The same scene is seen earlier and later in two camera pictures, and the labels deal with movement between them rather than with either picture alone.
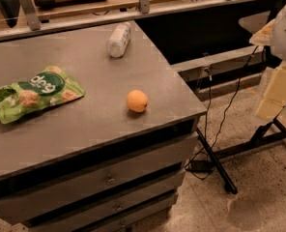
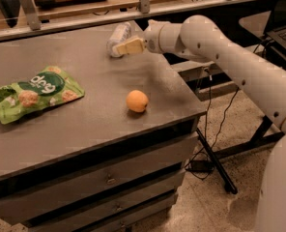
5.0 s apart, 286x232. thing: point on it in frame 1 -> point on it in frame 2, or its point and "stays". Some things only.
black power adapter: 203,166 stays
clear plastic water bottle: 118,42 stays
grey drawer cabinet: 90,164 stays
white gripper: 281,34 -> 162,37
